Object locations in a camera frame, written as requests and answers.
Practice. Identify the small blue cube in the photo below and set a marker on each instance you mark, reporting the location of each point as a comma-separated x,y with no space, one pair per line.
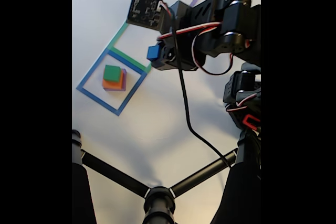
152,53

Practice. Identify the large purple cube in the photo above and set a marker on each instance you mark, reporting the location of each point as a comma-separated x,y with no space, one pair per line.
125,82

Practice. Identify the medium green cube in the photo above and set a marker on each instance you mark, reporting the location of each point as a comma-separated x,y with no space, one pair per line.
112,73

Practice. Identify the large orange cube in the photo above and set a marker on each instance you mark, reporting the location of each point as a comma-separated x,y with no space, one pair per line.
110,85

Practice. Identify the red clamp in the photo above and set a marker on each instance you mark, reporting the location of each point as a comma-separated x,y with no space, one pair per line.
246,121

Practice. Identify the black tripod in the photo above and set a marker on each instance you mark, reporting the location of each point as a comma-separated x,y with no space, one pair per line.
157,203

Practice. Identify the gripper camera board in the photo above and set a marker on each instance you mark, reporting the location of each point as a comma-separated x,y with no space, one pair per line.
147,11

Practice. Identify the green square tape frame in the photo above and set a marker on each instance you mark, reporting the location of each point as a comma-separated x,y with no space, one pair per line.
128,60

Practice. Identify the blue square tape frame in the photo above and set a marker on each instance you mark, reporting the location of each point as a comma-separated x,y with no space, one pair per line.
99,102

